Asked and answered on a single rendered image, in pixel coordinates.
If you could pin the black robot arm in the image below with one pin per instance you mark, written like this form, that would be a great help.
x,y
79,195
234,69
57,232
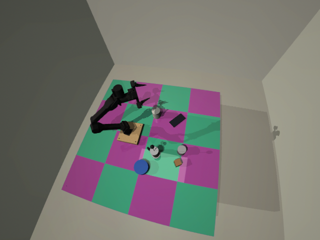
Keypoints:
x,y
117,98

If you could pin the blue cylinder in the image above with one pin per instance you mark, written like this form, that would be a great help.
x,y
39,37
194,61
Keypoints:
x,y
141,167

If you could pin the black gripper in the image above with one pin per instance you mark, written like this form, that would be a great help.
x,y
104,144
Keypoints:
x,y
134,85

